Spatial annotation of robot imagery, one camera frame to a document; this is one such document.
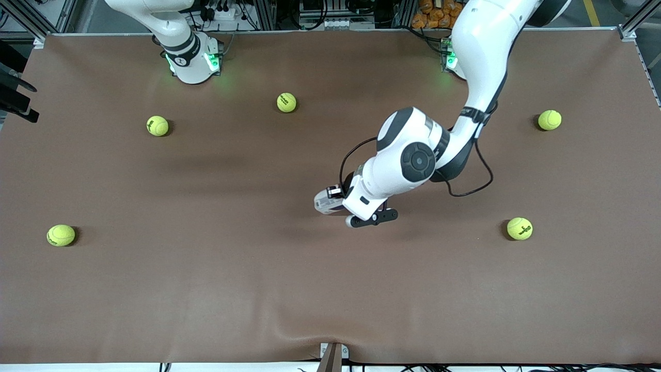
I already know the aluminium frame profile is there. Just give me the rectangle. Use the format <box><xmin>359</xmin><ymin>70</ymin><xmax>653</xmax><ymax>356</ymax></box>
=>
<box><xmin>392</xmin><ymin>0</ymin><xmax>416</xmax><ymax>29</ymax></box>
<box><xmin>617</xmin><ymin>0</ymin><xmax>661</xmax><ymax>42</ymax></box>
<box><xmin>257</xmin><ymin>0</ymin><xmax>277</xmax><ymax>30</ymax></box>
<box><xmin>10</xmin><ymin>0</ymin><xmax>78</xmax><ymax>48</ymax></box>

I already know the grey electronics box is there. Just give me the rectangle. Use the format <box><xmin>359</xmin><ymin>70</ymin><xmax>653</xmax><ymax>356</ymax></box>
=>
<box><xmin>300</xmin><ymin>0</ymin><xmax>375</xmax><ymax>30</ymax></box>

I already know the white blue tennis ball can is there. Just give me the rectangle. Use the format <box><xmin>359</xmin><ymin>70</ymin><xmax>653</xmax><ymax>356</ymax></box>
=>
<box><xmin>313</xmin><ymin>187</ymin><xmax>353</xmax><ymax>215</ymax></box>

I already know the pile of orange packets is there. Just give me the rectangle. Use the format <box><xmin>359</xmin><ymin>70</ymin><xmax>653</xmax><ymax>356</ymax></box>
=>
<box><xmin>412</xmin><ymin>0</ymin><xmax>465</xmax><ymax>30</ymax></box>

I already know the brown table cover sheet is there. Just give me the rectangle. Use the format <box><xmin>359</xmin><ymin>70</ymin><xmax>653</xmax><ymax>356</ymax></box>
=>
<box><xmin>0</xmin><ymin>28</ymin><xmax>661</xmax><ymax>365</ymax></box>

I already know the white power strip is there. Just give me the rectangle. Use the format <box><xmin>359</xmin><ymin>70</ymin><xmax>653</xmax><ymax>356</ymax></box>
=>
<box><xmin>204</xmin><ymin>5</ymin><xmax>243</xmax><ymax>22</ymax></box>

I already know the grey metal mounting bracket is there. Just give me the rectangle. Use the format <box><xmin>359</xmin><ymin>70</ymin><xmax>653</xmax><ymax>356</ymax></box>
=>
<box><xmin>316</xmin><ymin>342</ymin><xmax>350</xmax><ymax>372</ymax></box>

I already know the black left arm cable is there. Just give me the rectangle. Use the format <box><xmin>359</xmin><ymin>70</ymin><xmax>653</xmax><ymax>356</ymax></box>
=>
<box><xmin>338</xmin><ymin>103</ymin><xmax>495</xmax><ymax>198</ymax></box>

